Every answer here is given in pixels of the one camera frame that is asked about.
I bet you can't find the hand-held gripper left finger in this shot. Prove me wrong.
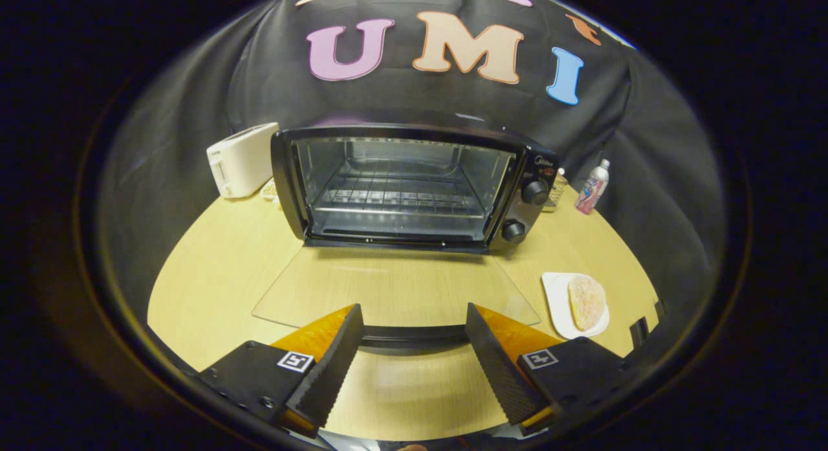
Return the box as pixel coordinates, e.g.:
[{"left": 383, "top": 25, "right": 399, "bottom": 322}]
[{"left": 194, "top": 303, "right": 364, "bottom": 439}]

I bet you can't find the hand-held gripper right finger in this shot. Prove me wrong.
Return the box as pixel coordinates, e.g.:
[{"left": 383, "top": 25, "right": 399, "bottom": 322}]
[{"left": 464, "top": 302, "right": 631, "bottom": 437}]

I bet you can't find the black toaster oven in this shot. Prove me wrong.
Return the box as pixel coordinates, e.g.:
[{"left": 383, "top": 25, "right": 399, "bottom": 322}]
[{"left": 251, "top": 122, "right": 560, "bottom": 356}]

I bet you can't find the metal oven rack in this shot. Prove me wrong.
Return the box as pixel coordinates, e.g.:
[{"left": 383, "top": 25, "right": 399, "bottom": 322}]
[{"left": 316, "top": 178, "right": 487, "bottom": 220}]

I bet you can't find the white bread toaster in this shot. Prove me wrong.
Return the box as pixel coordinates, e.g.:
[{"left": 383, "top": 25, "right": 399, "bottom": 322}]
[{"left": 206, "top": 122, "right": 280, "bottom": 199}]

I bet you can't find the white rectangular plate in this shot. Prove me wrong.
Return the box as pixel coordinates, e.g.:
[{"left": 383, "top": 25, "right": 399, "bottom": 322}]
[{"left": 541, "top": 272, "right": 610, "bottom": 340}]

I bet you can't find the small clear container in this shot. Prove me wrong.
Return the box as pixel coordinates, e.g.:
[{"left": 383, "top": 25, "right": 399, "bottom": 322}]
[{"left": 543, "top": 168, "right": 570, "bottom": 212}]

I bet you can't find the pink and white bottle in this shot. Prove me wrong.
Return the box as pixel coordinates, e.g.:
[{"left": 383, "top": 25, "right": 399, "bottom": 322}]
[{"left": 574, "top": 159, "right": 611, "bottom": 215}]

